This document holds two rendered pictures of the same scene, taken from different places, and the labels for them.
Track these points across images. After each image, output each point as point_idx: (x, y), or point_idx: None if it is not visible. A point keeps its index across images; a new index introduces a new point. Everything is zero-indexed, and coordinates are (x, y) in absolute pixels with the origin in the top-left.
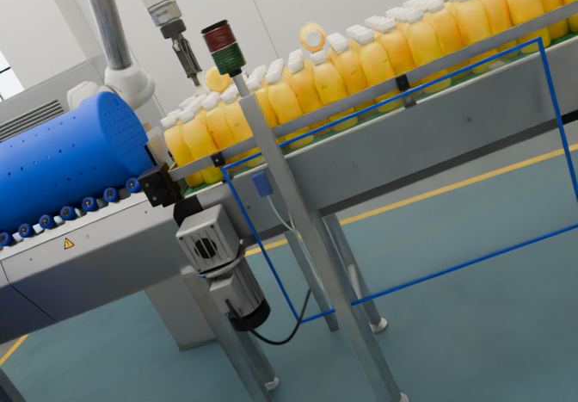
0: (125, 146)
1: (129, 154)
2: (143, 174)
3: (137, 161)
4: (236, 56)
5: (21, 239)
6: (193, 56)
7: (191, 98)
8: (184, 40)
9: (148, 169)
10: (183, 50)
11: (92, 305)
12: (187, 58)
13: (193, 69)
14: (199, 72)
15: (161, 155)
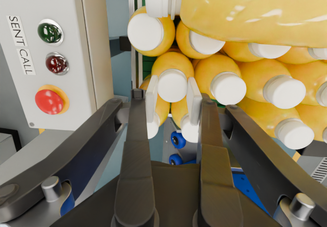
0: (257, 200)
1: (252, 188)
2: (324, 153)
3: (236, 176)
4: None
5: None
6: (101, 127)
7: (156, 122)
8: (221, 218)
9: (306, 151)
10: (289, 172)
11: None
12: (268, 139)
13: (235, 110)
14: (153, 100)
15: (228, 148)
